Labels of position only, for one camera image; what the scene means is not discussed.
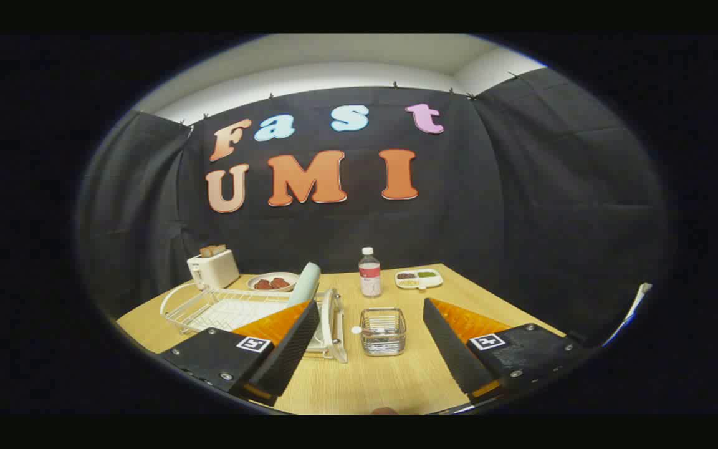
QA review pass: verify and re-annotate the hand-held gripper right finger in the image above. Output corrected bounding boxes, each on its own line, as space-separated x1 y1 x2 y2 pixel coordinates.
423 297 590 405

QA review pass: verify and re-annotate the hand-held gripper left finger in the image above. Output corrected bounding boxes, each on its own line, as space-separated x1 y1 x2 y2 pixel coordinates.
158 299 321 407

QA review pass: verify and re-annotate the silver wire basket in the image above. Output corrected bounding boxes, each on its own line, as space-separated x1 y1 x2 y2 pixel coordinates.
359 307 408 357

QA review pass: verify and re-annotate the white wire dish rack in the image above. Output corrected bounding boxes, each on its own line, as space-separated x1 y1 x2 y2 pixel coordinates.
160 282 348 364

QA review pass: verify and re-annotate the mint green plate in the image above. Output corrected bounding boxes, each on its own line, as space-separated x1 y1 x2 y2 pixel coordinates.
287 262 322 307

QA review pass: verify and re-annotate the white plate with meat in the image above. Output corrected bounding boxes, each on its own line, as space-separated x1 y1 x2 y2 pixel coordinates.
247 271 300 292

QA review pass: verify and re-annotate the white divided condiment dish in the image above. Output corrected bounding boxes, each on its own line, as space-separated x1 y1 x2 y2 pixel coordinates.
395 269 444 291

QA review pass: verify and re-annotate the white toaster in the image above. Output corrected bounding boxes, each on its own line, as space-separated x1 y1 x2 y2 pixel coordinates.
186 249 241 289

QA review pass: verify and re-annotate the clear bottle with red label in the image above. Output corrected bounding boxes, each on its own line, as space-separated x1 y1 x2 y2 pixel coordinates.
358 247 382 298

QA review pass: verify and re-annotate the black backdrop cloth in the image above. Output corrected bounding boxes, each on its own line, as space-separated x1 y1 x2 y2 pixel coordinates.
75 67 671 350

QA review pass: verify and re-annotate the white sheet object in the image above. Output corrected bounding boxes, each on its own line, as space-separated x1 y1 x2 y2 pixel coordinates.
602 282 653 347

